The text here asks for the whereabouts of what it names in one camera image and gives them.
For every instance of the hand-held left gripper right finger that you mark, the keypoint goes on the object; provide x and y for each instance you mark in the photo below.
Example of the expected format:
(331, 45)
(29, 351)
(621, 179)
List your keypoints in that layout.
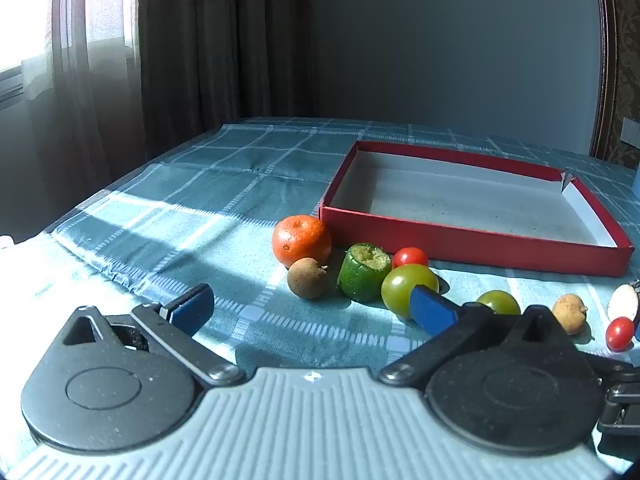
(431, 312)

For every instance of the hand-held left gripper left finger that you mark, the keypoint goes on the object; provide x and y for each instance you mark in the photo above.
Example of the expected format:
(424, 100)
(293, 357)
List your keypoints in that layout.
(192, 307)

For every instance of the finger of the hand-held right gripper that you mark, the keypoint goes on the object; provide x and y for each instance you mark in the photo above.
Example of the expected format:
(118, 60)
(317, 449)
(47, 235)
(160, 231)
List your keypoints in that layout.
(620, 400)

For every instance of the large green tomato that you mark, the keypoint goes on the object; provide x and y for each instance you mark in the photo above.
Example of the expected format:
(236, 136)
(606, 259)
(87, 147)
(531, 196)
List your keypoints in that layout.
(405, 287)

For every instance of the red cherry tomato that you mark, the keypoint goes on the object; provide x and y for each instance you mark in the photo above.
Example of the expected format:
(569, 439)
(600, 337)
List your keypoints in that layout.
(410, 257)
(619, 333)

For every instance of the small green tomato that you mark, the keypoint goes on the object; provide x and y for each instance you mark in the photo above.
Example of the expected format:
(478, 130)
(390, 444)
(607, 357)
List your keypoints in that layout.
(500, 302)

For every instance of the green cucumber piece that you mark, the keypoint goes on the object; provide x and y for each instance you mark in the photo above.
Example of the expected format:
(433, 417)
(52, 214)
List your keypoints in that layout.
(362, 275)

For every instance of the red cardboard box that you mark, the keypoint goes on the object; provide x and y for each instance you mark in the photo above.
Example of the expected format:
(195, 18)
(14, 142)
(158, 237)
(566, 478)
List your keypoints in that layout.
(470, 240)

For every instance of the eggplant piece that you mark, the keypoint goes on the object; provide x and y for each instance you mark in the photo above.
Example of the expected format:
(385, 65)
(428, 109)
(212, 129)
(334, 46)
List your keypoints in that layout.
(624, 302)

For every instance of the small potato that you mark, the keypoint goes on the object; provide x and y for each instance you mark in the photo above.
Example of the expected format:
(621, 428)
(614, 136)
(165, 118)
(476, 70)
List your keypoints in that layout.
(570, 312)

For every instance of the brown longan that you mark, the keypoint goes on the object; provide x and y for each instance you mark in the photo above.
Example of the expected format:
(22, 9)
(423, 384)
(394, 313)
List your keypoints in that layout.
(308, 278)

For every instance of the checked teal tablecloth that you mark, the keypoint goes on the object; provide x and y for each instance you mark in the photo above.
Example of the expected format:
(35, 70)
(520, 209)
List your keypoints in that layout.
(200, 185)

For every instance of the orange tangerine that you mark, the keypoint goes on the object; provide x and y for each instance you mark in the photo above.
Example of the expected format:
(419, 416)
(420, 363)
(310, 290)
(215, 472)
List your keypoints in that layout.
(301, 240)

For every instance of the sheer white curtain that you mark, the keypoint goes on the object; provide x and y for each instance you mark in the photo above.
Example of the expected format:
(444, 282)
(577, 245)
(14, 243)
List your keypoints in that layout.
(85, 90)

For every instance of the brown patterned curtain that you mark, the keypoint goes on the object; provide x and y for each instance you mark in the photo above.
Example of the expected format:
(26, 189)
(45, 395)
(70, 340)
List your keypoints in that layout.
(220, 60)

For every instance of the white wall switch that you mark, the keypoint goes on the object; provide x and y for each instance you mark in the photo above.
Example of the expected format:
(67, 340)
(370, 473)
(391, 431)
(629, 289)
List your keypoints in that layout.
(631, 131)

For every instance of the dark wooden frame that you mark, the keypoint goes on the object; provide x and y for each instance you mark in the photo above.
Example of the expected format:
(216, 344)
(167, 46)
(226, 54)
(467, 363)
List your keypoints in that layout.
(606, 60)

